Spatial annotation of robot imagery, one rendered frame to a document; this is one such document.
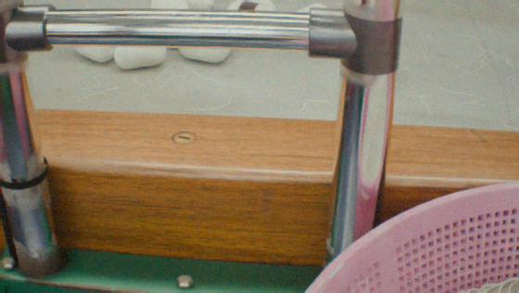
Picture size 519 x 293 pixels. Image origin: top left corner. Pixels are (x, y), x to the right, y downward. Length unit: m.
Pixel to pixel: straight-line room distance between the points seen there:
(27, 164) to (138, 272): 0.08
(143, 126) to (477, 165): 0.16
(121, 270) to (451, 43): 0.31
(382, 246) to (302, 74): 0.20
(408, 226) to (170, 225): 0.12
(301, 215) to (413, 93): 0.15
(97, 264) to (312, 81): 0.19
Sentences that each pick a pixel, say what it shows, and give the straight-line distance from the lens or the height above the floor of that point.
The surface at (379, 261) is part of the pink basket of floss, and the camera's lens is 0.29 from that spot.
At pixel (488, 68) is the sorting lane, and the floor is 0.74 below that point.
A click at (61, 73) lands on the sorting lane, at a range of 0.49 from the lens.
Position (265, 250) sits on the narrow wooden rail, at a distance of 0.35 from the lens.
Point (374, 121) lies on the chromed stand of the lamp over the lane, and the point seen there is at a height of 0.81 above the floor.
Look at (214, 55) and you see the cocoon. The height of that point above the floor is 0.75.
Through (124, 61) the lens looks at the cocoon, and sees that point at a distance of 0.47.
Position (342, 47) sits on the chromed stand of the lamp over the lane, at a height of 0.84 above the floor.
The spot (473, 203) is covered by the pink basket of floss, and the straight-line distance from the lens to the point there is 0.32.
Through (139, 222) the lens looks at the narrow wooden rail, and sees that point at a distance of 0.35.
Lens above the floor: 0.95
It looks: 32 degrees down
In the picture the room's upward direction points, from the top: 1 degrees clockwise
